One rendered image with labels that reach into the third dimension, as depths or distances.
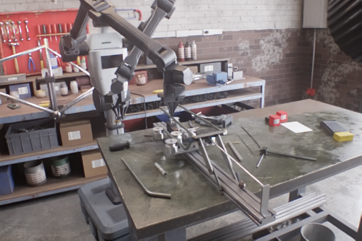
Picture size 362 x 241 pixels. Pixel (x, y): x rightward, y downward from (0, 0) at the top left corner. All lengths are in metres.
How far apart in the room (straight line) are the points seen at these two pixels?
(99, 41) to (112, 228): 1.15
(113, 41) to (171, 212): 1.23
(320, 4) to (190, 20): 1.79
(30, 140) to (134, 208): 1.77
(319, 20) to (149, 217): 3.80
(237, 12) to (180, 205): 3.21
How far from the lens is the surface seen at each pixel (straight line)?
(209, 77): 2.95
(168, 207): 0.95
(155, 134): 1.32
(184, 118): 3.32
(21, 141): 2.62
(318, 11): 4.35
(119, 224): 1.93
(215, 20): 3.71
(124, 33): 1.23
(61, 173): 2.84
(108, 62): 1.78
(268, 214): 0.88
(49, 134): 2.59
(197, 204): 0.96
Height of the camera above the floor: 1.43
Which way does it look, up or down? 16 degrees down
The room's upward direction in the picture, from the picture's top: 3 degrees counter-clockwise
